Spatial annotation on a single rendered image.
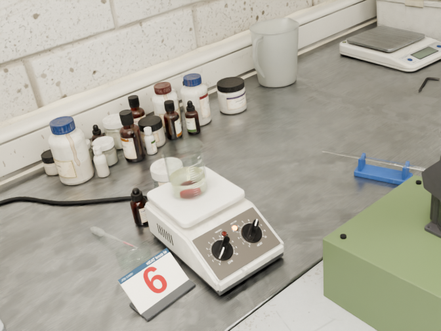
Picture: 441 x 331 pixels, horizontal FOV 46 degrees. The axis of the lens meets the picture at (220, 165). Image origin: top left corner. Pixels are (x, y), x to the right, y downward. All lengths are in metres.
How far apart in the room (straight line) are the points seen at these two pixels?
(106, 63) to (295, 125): 0.46
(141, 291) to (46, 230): 0.28
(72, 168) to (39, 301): 0.32
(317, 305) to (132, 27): 0.80
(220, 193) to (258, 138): 0.35
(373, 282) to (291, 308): 0.13
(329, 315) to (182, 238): 0.23
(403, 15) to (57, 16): 1.01
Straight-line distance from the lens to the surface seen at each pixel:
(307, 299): 0.75
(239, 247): 0.77
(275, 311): 0.74
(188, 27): 1.36
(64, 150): 1.06
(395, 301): 0.67
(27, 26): 1.16
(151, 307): 0.77
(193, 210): 0.79
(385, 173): 0.99
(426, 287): 0.63
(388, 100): 1.30
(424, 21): 1.67
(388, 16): 1.73
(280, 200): 0.94
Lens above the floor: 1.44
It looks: 31 degrees down
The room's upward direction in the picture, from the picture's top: 8 degrees counter-clockwise
